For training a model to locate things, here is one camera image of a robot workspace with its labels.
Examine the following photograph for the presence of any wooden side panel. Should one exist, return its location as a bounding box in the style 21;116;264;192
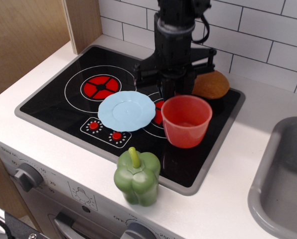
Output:
0;0;102;93

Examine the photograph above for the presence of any grey oven door handle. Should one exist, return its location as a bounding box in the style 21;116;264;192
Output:
54;213;84;239

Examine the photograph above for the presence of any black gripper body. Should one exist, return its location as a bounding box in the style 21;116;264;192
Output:
134;22;216;86

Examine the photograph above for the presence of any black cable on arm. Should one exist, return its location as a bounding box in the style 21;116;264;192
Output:
192;13;211;43

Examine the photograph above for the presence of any white toy oven front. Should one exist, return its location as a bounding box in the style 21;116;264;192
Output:
0;144;179;239

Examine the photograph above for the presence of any grey oven temperature knob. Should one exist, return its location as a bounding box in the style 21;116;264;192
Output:
120;223;156;239

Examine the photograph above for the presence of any green toy bell pepper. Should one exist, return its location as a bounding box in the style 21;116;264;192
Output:
114;147;161;207

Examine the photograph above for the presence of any light blue plastic plate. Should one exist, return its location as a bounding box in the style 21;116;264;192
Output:
98;91;155;132

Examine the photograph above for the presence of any black toy stove top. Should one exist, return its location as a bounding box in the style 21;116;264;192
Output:
15;45;245;196

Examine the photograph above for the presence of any brown toy chicken drumstick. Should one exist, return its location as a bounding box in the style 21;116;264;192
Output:
192;71;230;100

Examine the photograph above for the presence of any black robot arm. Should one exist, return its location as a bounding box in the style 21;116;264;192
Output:
134;0;216;100

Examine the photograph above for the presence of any grey timer knob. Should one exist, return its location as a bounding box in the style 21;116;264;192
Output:
14;163;43;192

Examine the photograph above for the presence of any grey toy sink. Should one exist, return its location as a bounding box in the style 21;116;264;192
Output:
248;117;297;239

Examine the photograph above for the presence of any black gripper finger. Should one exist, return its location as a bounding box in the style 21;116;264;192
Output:
175;71;196;95
159;76;175;101

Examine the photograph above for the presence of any red plastic cup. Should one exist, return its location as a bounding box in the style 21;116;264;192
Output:
161;95;213;149

